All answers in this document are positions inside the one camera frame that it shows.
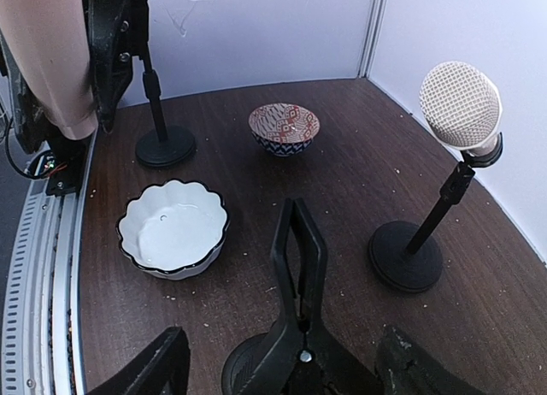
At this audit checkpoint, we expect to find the white scalloped dish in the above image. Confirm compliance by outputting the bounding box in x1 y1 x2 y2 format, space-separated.
116 180 230 281

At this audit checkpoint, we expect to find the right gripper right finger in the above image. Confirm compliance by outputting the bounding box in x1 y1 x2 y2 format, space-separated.
375 325 484 395

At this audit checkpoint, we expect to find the short black mic stand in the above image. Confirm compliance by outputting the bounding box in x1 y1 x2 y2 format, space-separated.
368 133 503 294

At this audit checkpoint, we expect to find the tall black mic stand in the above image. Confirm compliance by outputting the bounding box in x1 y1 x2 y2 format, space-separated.
221 197 385 395
135 46 196 169

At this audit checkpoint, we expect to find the left aluminium frame post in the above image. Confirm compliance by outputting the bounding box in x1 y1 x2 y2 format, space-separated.
357 0 388 79

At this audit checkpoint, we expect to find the red patterned bowl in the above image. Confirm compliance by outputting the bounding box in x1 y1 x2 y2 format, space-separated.
248 103 321 157

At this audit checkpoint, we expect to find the left circuit board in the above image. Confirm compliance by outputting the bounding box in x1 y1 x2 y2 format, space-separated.
24 150 68 180

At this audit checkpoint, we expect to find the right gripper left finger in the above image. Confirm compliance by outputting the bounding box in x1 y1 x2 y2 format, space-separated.
89 327 191 394

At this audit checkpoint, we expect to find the beige microphone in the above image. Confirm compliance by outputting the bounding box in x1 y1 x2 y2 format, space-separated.
1 0 98 140
419 61 503 156

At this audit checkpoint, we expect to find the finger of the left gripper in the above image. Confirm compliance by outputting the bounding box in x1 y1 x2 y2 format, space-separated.
85 0 150 133
1 35 60 154

